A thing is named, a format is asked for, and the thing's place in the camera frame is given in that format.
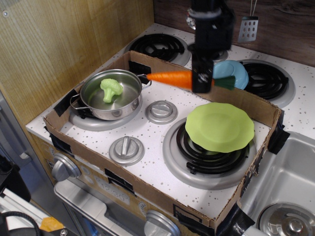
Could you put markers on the orange toy carrot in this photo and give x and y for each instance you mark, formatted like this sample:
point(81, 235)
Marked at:
point(183, 79)

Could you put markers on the silver front stove knob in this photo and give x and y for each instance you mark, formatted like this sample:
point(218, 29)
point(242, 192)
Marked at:
point(126, 151)

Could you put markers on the green toy broccoli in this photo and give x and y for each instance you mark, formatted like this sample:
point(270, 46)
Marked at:
point(110, 88)

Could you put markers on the silver oven door handle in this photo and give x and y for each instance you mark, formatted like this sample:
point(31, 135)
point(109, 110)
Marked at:
point(83, 202)

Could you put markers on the hanging silver slotted spatula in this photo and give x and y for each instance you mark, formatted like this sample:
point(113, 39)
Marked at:
point(249, 25)

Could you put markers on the green plastic plate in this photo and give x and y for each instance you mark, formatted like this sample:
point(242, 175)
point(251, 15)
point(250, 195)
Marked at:
point(219, 127)

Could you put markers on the orange cloth piece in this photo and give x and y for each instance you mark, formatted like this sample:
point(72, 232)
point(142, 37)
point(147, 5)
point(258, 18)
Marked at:
point(50, 224)

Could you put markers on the brown cardboard fence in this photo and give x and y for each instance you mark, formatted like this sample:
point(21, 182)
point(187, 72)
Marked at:
point(149, 184)

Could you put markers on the silver stove knob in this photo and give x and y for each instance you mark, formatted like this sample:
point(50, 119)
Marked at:
point(161, 112)
point(126, 151)
point(221, 56)

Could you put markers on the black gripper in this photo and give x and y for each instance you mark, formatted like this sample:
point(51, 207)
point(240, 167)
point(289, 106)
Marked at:
point(213, 33)

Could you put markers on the silver left oven knob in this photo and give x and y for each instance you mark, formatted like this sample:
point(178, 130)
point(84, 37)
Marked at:
point(64, 168)

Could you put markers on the silver right oven knob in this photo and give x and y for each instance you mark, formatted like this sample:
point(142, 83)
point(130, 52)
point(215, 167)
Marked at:
point(159, 225)

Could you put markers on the silver toy sink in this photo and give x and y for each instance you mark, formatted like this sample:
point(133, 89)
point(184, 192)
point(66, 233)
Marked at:
point(288, 176)

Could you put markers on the silver back stove knob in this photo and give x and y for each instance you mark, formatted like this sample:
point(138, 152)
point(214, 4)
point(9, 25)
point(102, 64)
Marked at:
point(221, 56)

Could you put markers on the silver centre stove knob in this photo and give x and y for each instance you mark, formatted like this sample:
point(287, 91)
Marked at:
point(161, 112)

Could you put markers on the silver metal pot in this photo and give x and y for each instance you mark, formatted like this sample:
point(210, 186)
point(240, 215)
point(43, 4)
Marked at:
point(122, 105)

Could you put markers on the silver oven knob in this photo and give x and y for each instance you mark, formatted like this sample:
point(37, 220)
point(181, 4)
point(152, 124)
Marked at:
point(159, 225)
point(64, 168)

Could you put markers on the back right black burner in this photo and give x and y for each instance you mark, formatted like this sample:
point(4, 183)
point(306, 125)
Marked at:
point(269, 82)

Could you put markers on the hanging silver strainer spoon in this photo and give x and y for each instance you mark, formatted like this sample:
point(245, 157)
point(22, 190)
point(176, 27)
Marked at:
point(190, 21)

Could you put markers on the silver sink drain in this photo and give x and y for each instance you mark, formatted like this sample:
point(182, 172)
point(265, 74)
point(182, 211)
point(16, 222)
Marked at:
point(286, 219)

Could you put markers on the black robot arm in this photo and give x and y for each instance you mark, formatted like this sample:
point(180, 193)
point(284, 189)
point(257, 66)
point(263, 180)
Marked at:
point(208, 5)

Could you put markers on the light blue plastic bowl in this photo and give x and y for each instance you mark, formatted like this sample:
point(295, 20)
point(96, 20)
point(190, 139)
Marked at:
point(232, 68)

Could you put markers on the front right black burner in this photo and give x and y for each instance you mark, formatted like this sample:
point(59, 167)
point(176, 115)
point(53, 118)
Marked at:
point(201, 168)

